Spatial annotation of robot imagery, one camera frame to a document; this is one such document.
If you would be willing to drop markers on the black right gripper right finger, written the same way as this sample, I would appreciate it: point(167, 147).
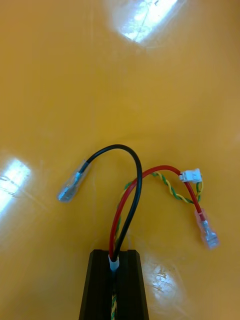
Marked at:
point(131, 287)

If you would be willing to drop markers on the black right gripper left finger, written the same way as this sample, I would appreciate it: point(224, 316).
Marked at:
point(98, 287)

